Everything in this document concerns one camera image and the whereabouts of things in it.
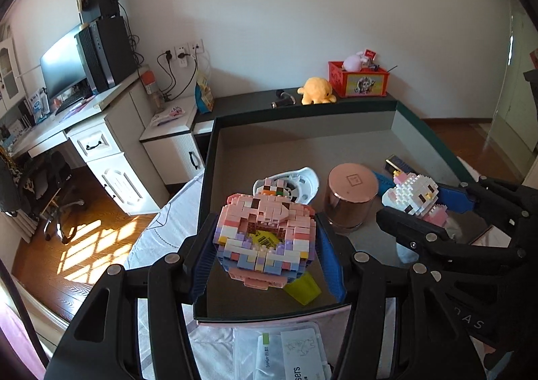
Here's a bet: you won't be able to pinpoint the red toy box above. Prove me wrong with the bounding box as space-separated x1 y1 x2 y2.
329 61 389 98

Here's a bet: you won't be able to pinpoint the white radiator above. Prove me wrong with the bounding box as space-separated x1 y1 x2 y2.
10 212 35 243

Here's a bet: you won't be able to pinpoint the pink plush toy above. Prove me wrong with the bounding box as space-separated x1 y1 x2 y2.
342 51 364 71

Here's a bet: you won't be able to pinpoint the clear dental flosser box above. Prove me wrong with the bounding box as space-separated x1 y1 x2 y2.
233 321 337 380

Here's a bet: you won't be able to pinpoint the small dark box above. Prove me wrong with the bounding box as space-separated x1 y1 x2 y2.
386 155 417 176

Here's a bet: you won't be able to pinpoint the room door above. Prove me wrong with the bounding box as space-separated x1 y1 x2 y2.
490 0 538 179

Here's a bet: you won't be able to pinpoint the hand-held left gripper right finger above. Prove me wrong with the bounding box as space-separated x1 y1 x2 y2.
315 212 490 380

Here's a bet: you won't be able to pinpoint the yellow highlighter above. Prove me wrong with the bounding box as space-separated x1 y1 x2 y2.
283 271 322 305

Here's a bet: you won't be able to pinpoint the white glass-door cabinet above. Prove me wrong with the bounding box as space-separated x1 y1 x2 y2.
0 37 26 101

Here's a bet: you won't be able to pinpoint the black low bench cabinet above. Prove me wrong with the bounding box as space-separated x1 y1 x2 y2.
193 88 398 137

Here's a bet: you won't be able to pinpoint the white desk with drawers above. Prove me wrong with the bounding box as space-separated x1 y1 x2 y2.
7 65 171 216

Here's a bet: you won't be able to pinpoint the yellow plush toy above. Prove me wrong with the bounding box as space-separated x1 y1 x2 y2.
298 76 338 105

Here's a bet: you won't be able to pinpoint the black computer monitor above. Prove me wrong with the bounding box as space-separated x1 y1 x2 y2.
40 25 91 99

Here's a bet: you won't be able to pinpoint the black office chair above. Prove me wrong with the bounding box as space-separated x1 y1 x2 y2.
12 151 87 242

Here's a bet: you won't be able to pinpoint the white building block cat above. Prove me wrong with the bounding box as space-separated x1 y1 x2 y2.
382 172 450 225

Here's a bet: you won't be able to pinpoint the pink building block figure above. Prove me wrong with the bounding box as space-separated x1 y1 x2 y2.
214 191 317 289

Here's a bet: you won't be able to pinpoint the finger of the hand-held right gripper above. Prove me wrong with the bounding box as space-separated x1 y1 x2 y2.
437 178 538 233
376 208 526 275

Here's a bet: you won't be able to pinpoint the black computer tower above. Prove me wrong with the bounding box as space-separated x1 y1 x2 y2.
75 16 137 92

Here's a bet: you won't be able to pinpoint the white wall sockets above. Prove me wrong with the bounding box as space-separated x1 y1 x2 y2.
174 39 205 67

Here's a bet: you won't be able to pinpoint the pink storage box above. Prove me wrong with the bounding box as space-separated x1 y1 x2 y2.
192 99 482 328

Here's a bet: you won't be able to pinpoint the bottle with orange cap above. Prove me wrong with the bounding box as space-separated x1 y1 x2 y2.
141 71 164 112

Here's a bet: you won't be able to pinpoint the blue snack bag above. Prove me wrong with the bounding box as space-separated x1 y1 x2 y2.
194 81 215 114

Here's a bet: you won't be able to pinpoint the white plastic shell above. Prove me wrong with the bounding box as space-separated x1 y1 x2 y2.
252 167 320 204

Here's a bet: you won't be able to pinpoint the pink tissue pack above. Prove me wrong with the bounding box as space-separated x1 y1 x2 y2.
151 106 186 126

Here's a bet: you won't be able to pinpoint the blue white box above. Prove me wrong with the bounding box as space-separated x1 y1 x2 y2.
26 88 49 122

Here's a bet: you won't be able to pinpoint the rose gold jar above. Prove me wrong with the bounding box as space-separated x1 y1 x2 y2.
323 162 380 235

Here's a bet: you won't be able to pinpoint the black keyboard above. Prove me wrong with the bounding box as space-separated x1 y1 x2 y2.
54 96 91 114

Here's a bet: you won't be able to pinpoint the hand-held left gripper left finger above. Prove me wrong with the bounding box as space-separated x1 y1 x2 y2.
44 214 219 380

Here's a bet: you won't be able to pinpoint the black box with round dial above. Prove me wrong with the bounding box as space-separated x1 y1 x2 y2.
78 0 118 23

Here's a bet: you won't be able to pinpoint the white nightstand black top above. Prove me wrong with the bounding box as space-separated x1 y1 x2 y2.
139 100 207 186

